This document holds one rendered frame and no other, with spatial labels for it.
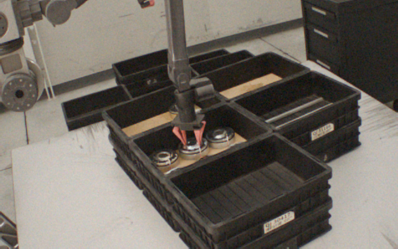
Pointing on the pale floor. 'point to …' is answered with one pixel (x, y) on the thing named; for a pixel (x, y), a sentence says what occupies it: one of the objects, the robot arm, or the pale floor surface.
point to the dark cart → (355, 37)
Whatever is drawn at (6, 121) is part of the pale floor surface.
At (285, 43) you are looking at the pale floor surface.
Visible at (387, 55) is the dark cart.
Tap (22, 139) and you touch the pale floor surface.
